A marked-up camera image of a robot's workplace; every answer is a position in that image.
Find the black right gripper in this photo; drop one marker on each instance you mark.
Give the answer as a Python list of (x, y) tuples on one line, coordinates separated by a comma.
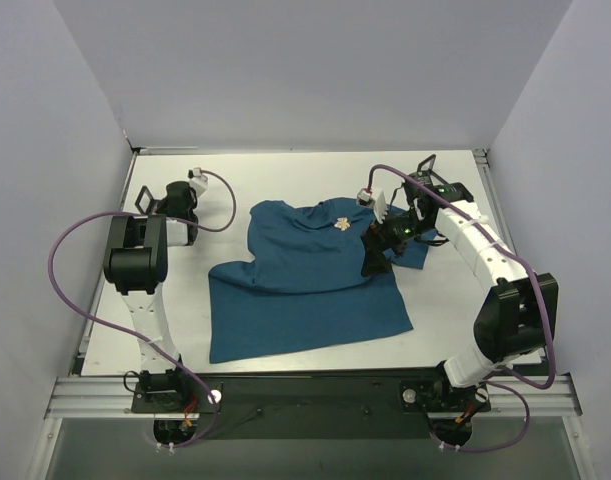
[(385, 235)]

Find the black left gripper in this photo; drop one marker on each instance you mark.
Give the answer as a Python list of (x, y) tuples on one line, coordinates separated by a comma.
[(160, 201)]

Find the gold leaf brooch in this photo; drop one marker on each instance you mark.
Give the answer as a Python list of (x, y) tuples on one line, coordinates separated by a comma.
[(343, 224)]

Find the blue t-shirt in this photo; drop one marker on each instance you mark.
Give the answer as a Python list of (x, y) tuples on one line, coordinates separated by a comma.
[(303, 289)]

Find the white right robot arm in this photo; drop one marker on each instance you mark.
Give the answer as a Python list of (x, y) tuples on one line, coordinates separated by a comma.
[(518, 315)]

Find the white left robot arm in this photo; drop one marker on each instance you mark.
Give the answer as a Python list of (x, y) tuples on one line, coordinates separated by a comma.
[(136, 264)]

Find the left black display box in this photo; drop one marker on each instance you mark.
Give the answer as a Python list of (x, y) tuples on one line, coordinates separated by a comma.
[(146, 203)]

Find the black display box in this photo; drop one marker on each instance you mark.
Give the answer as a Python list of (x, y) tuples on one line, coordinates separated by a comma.
[(427, 170), (146, 203)]

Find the right black display box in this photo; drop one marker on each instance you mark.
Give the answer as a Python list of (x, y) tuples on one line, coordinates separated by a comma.
[(427, 170)]

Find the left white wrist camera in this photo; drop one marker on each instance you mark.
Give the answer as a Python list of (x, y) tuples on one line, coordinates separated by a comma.
[(198, 180)]

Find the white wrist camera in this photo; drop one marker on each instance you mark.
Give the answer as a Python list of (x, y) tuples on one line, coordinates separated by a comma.
[(374, 199), (198, 180)]

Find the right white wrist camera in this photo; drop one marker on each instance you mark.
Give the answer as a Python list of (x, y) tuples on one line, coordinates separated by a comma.
[(374, 199)]

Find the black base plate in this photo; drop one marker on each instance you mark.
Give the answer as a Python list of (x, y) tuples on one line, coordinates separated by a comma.
[(371, 404)]

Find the aluminium frame rail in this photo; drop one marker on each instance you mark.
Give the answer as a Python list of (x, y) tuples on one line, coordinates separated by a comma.
[(91, 398)]

